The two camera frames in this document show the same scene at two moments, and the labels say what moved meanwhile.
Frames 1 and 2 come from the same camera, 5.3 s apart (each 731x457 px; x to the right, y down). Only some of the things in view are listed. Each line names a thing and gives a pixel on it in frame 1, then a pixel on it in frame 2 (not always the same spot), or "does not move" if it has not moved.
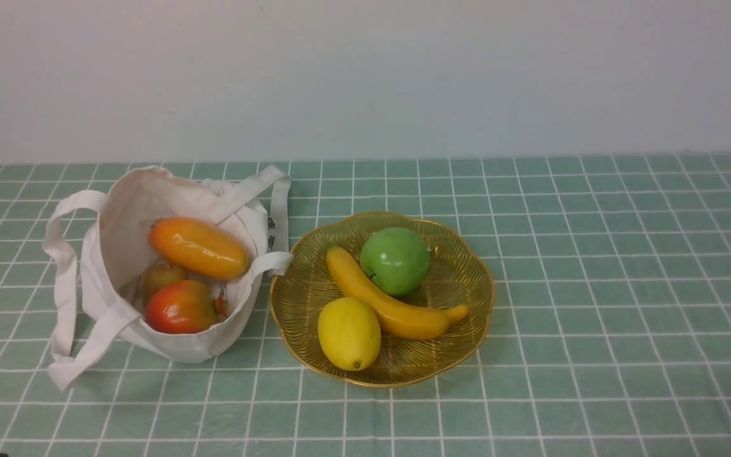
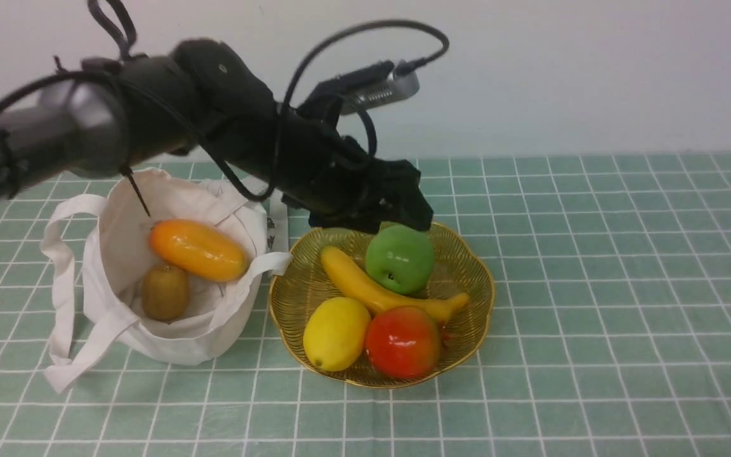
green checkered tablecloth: [632, 315] does not move
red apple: [181, 306] → [405, 342]
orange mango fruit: [198, 250] does not move
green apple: [396, 259] does not move
